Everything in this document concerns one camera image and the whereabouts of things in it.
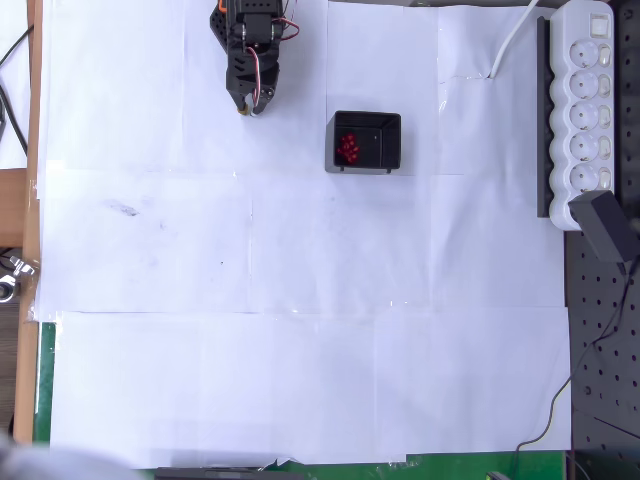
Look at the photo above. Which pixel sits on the black square container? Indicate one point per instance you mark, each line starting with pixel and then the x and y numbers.
pixel 331 150

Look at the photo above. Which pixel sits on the metal clamp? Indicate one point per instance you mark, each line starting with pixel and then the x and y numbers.
pixel 20 265

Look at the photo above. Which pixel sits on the white paper table cover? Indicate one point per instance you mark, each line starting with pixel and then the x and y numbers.
pixel 325 375

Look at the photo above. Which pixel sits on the white power strip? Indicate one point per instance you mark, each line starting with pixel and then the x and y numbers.
pixel 582 115

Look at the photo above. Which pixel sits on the green cutting mat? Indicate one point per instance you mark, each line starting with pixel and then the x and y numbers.
pixel 45 380

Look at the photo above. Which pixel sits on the black power adapter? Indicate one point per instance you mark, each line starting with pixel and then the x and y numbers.
pixel 600 225

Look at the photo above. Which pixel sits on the flat black device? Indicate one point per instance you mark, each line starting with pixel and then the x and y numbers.
pixel 225 475

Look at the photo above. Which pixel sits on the blurred grey object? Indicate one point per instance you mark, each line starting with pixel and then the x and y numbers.
pixel 40 465

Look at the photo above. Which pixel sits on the black perforated pegboard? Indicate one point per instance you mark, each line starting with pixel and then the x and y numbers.
pixel 605 375

